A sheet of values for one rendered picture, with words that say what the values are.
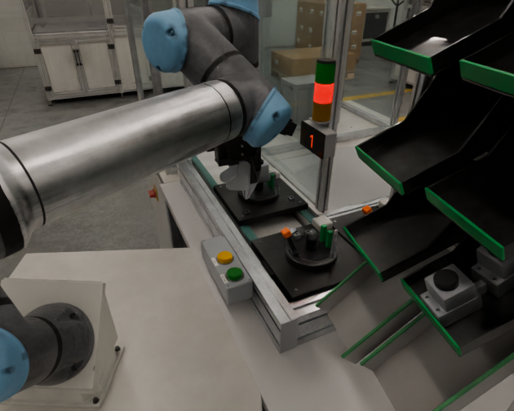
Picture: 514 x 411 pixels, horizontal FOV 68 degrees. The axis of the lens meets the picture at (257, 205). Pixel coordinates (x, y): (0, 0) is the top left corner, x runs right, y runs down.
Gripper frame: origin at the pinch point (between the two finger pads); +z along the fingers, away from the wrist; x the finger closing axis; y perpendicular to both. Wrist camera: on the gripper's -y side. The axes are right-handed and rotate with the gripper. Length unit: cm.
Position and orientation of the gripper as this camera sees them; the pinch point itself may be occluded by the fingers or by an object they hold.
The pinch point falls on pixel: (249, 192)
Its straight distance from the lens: 75.8
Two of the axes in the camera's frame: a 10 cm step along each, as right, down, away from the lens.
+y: -9.1, 2.2, -3.5
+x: 4.1, 4.9, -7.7
